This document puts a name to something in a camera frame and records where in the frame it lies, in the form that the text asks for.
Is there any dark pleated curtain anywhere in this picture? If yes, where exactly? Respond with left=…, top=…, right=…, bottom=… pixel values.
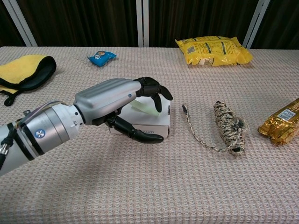
left=0, top=0, right=299, bottom=49

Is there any large yellow snack bag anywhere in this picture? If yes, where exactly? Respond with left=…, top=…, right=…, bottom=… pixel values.
left=175, top=36, right=254, bottom=68

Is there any white cardboard box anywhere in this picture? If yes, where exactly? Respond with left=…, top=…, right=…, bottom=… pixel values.
left=108, top=94, right=173, bottom=138

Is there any small blue snack packet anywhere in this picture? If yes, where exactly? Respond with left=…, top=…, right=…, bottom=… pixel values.
left=86, top=51, right=117, bottom=68

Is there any yellow black microfiber cloth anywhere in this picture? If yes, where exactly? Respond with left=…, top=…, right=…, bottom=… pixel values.
left=0, top=55, right=57, bottom=107

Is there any beige waffle tablecloth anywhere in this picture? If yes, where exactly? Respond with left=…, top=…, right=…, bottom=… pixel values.
left=0, top=46, right=299, bottom=224

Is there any braided rope bundle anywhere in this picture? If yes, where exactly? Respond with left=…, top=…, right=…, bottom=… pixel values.
left=182, top=100, right=251, bottom=156

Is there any left robot hand grey black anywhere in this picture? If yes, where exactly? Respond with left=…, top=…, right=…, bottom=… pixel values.
left=73, top=77, right=174, bottom=144

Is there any gold foil snack package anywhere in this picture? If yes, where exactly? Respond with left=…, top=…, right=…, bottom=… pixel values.
left=257, top=98, right=299, bottom=146

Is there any pale green translucent strip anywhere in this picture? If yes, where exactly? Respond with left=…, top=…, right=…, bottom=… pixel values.
left=131, top=100, right=161, bottom=117

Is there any white metal frame post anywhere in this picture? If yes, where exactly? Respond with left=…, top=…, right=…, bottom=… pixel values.
left=2, top=0, right=38, bottom=47
left=136, top=0, right=150, bottom=48
left=242, top=0, right=271, bottom=49

